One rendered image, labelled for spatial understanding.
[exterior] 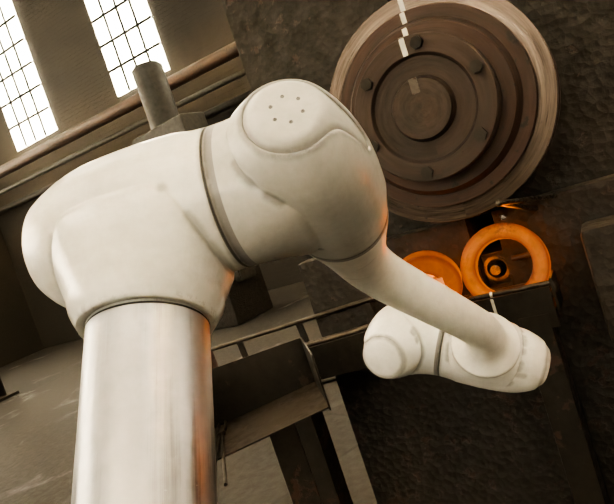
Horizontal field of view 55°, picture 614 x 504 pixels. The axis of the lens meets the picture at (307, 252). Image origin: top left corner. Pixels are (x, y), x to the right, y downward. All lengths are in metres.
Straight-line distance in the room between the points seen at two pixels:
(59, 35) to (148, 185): 10.49
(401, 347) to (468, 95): 0.50
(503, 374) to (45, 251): 0.67
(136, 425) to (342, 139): 0.25
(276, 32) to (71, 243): 1.15
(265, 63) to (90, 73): 8.95
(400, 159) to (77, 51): 9.67
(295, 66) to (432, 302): 0.92
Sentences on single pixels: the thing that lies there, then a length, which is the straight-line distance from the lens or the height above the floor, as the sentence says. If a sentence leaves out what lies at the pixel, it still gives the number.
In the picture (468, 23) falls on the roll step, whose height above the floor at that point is 1.24.
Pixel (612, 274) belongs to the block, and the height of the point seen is 0.70.
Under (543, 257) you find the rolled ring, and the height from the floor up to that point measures 0.75.
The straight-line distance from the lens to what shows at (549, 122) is 1.22.
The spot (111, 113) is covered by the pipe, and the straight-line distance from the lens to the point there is 9.16.
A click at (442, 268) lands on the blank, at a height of 0.79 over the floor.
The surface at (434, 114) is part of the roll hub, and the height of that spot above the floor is 1.10.
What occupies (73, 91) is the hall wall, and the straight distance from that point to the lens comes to 10.76.
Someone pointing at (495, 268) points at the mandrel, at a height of 0.74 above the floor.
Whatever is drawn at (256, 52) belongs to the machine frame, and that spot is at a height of 1.43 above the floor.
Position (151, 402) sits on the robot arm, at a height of 0.91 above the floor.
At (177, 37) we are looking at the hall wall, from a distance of 9.33.
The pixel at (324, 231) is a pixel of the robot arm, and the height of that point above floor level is 0.98.
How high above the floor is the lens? 1.01
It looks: 4 degrees down
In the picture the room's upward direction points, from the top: 18 degrees counter-clockwise
